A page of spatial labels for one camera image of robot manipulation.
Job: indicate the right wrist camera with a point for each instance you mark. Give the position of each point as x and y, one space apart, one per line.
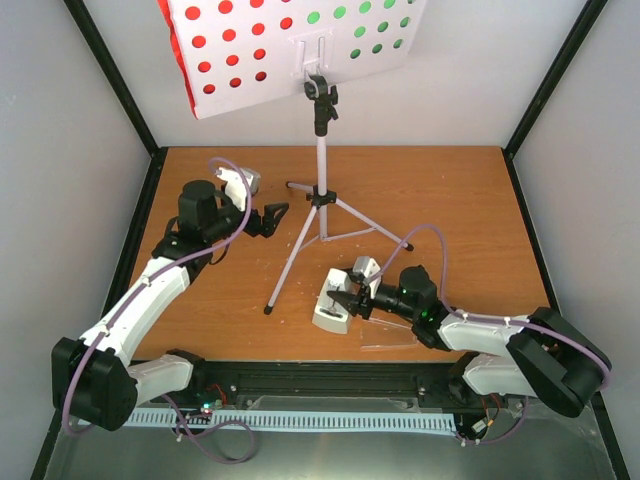
367 272

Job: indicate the light blue slotted cable duct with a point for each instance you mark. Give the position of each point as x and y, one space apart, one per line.
326 422

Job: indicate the white tripod music stand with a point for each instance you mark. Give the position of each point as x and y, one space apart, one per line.
325 99

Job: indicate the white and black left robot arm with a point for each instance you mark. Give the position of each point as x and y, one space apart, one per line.
93 378

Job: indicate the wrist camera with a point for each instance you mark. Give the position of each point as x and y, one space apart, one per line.
239 187
367 272

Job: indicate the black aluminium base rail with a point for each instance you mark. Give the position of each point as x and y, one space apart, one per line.
426 385

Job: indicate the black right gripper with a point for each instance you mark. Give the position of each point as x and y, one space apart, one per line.
353 304

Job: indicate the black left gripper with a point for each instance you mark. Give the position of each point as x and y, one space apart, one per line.
267 225

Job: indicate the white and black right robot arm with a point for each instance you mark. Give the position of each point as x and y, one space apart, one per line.
539 355

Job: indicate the clear plastic metronome cover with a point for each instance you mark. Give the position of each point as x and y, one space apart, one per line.
377 334

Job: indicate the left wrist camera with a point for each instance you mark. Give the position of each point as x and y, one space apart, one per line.
239 187

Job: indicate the white perforated stand desk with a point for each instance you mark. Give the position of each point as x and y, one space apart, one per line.
243 53

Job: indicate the white metronome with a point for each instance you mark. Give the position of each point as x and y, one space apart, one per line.
328 314

